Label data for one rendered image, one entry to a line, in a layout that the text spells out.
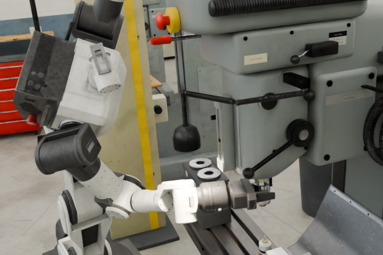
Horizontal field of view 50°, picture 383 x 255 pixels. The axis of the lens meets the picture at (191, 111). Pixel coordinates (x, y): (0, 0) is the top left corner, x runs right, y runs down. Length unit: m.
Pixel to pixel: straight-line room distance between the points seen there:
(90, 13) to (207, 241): 0.89
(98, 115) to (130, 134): 1.68
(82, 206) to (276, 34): 1.05
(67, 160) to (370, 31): 0.87
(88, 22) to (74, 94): 0.25
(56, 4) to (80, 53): 8.70
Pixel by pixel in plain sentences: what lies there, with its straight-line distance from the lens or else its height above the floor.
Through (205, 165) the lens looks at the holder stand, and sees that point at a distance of 1.65.
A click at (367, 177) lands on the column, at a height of 1.20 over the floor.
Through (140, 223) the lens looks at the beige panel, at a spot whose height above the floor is 0.11.
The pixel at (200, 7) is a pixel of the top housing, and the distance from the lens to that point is 0.90.
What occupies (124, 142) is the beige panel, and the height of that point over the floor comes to 0.78.
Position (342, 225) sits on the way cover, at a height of 1.01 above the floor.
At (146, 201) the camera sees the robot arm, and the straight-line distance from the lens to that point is 1.30.
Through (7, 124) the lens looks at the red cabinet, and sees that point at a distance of 5.74.
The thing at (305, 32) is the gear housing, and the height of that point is 1.71.
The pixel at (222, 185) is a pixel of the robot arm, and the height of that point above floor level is 1.28.
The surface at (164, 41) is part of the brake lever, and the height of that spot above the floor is 1.70.
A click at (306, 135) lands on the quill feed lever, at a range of 1.08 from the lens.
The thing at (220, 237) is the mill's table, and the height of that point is 0.93.
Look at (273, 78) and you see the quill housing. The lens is 1.03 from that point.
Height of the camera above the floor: 1.86
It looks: 19 degrees down
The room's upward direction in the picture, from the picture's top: 4 degrees counter-clockwise
